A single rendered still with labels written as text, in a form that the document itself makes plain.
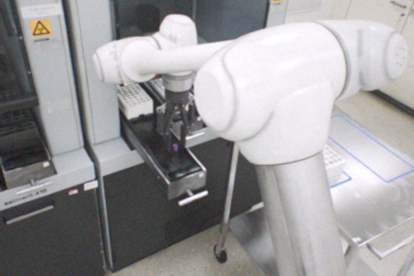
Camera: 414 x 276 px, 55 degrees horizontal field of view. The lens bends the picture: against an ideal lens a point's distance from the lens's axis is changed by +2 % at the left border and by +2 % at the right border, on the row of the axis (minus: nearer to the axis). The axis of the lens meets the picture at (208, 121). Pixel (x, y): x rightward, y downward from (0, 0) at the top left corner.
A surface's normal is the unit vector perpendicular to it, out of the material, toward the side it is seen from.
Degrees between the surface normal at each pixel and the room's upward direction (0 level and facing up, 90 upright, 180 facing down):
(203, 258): 0
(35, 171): 90
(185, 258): 0
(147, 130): 0
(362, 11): 90
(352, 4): 90
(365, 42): 57
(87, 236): 90
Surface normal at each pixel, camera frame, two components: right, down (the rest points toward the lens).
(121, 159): 0.53, 0.53
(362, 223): 0.07, -0.81
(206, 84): -0.83, 0.18
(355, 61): 0.45, 0.13
